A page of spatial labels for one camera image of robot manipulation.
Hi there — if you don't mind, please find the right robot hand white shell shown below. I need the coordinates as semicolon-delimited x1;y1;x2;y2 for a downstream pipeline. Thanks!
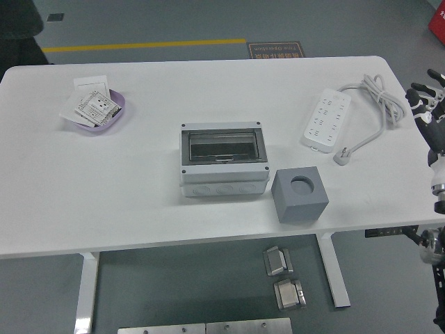
405;68;445;191

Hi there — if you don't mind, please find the grey electrical box with lid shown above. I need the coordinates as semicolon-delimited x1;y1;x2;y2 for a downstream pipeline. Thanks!
179;120;271;198

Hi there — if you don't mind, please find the grey cube with round hole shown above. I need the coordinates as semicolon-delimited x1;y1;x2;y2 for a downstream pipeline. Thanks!
270;166;330;225

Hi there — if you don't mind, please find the white power strip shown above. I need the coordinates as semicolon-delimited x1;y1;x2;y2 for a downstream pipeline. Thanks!
300;88;352;154

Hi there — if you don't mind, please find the red object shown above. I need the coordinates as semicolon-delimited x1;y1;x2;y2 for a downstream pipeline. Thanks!
427;6;445;35

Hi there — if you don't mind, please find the black table control panel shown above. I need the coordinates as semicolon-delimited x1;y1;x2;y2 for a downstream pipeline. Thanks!
364;225;420;239

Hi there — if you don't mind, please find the white table leg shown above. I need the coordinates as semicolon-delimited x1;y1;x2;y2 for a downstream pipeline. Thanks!
314;232;351;309
74;252;101;334

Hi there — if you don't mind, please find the brown floor sign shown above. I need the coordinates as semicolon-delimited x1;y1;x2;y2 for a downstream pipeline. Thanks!
246;41;305;59

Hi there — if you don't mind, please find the purple plastic tray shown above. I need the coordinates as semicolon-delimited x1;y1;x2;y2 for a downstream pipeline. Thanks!
67;88;126;132

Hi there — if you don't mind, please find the socket panel with printed label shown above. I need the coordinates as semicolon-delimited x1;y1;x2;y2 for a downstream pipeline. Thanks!
74;90;122;127

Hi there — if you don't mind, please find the person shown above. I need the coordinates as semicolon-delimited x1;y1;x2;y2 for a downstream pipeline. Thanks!
0;0;49;76

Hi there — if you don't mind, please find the white power cord with plug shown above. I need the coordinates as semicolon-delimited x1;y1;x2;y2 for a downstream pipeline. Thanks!
332;73;407;166

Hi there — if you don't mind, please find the metal bracket block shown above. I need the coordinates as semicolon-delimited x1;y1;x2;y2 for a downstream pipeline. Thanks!
273;278;307;311
263;245;295;277

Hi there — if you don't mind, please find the metal base plate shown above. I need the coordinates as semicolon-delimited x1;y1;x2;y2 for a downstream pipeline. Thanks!
117;323;207;334
205;317;293;334

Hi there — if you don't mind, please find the plain white switch plate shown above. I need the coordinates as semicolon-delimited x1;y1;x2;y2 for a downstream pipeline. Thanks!
73;74;111;102

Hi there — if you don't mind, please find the white wall panel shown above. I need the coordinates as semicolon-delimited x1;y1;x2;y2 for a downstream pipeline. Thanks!
58;92;97;128

